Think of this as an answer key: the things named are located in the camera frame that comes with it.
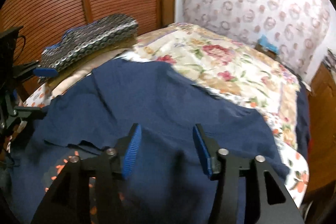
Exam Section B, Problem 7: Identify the navy blue printed t-shirt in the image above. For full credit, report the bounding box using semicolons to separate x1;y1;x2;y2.
10;59;289;223

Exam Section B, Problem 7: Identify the beige folded cloth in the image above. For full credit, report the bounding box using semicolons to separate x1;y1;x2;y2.
49;48;129;99

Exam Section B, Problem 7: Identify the orange fruit print bedsheet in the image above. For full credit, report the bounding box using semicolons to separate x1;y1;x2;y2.
22;82;310;209

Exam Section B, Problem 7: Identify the dark patterned folded cloth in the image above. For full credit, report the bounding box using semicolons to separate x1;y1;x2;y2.
38;14;138;73

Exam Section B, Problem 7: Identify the navy blue blanket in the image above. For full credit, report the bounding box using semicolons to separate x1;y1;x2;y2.
295;81;310;161

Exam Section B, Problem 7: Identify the wooden sideboard cabinet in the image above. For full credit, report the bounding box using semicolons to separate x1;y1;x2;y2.
306;63;335;198

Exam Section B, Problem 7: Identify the floral beige quilt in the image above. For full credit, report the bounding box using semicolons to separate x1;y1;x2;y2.
128;23;300;149

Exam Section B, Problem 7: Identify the blue box behind bed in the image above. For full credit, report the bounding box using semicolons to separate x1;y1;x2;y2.
255;35;279;56

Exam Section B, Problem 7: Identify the circle pattern sheer curtain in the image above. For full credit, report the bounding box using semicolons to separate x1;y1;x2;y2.
183;0;334;80

